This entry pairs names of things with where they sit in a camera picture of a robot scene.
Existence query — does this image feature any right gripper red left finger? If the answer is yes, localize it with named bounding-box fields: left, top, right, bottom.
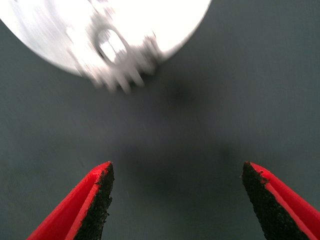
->
left=26, top=161, right=115, bottom=240

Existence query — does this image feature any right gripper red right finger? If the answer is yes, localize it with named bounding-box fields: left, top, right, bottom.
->
left=241, top=161, right=320, bottom=240

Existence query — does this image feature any steel planetary gear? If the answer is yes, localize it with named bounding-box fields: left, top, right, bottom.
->
left=67, top=14, right=161, bottom=95

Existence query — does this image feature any round metal carrier plate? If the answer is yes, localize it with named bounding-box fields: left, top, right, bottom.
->
left=0, top=0, right=213, bottom=78

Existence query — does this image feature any dark grey table cloth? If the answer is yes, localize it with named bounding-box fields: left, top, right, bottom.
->
left=0, top=0, right=320, bottom=240

